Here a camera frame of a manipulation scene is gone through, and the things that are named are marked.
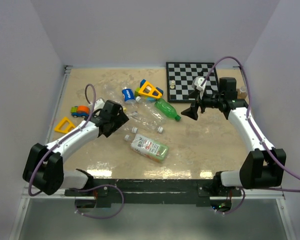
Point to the green plastic bottle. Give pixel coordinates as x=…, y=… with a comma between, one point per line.
x=167, y=109

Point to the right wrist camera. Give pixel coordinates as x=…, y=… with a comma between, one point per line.
x=199, y=83

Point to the yellow triangle toy block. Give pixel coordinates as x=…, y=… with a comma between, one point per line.
x=64, y=126
x=148, y=90

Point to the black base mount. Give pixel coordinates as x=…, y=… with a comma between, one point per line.
x=159, y=191

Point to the white green tea bottle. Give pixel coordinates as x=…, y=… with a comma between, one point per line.
x=148, y=147

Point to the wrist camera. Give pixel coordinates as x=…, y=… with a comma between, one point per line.
x=99, y=104
x=199, y=83

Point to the colourful toy car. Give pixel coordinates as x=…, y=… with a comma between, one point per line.
x=80, y=111

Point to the clear bottle yellow cap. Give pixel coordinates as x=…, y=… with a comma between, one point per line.
x=111, y=93

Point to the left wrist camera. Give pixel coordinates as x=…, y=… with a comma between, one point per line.
x=99, y=104

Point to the black white chessboard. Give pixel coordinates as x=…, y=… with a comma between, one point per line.
x=183, y=73

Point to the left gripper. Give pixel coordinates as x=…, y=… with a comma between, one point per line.
x=120, y=120

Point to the amber tea bottle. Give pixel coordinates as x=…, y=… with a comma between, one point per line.
x=242, y=92

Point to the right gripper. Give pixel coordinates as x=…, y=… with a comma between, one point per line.
x=191, y=112

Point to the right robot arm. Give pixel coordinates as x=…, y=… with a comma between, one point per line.
x=263, y=166

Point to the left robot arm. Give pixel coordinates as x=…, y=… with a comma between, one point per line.
x=44, y=168

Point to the clear bottle white cap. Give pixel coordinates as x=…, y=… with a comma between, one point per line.
x=145, y=123
x=151, y=109
x=130, y=129

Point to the blue pepsi bottle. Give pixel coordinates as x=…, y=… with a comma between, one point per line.
x=128, y=96

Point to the aluminium frame rail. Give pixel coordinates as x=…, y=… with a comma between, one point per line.
x=56, y=105

